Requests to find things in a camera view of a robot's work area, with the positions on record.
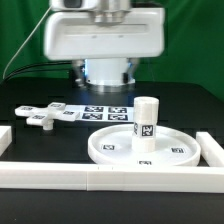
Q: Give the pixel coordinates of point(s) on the white left fence block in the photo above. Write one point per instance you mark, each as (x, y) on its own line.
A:
(5, 138)

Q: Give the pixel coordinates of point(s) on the white cross table base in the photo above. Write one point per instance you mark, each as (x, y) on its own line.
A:
(45, 117)

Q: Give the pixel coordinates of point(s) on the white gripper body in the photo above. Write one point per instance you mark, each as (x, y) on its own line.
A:
(75, 36)

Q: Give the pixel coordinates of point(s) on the white front fence bar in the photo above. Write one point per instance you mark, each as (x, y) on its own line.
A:
(92, 177)

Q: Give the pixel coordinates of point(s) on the white marker sheet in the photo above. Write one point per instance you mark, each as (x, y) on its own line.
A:
(102, 113)

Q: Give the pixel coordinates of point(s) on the white fence bar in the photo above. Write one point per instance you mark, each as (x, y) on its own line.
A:
(211, 151)
(92, 177)

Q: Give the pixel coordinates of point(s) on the white right fence bar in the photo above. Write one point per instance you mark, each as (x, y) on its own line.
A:
(211, 151)

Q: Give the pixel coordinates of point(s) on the white round table top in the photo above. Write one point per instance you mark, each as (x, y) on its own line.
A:
(159, 146)

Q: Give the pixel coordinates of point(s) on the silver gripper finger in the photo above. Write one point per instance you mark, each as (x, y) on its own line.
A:
(132, 66)
(78, 73)

